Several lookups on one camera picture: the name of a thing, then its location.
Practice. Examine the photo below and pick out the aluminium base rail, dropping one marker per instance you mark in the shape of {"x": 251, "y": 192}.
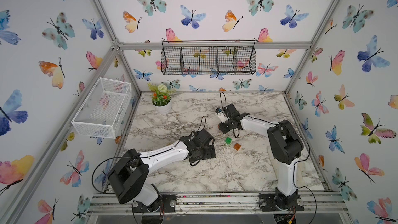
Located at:
{"x": 250, "y": 203}

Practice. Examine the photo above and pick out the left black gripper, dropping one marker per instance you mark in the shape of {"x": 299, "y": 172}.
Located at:
{"x": 209, "y": 155}

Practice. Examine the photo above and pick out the black wire basket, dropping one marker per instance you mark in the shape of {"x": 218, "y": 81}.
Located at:
{"x": 208, "y": 57}

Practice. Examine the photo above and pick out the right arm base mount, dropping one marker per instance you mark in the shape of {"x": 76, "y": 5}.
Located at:
{"x": 279, "y": 202}

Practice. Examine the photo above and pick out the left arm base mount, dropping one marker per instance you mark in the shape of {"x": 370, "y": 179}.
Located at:
{"x": 155, "y": 205}

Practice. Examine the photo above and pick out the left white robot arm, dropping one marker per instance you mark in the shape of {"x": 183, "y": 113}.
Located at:
{"x": 128, "y": 178}

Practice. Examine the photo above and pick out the white flower pot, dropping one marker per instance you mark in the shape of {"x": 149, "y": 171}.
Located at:
{"x": 164, "y": 110}

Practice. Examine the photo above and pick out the orange lego brick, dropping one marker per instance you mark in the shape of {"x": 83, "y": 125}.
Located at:
{"x": 237, "y": 146}

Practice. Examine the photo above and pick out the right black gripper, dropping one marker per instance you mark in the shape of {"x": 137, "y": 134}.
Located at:
{"x": 223, "y": 129}

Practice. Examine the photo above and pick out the green lego brick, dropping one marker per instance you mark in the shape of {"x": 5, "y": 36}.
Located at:
{"x": 228, "y": 140}

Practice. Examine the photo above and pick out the green artificial plant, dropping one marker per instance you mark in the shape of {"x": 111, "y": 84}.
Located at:
{"x": 161, "y": 95}

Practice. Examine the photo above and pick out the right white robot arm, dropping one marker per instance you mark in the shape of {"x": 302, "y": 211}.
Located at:
{"x": 285, "y": 144}

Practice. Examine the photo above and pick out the white mesh basket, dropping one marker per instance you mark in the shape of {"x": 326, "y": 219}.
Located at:
{"x": 101, "y": 112}

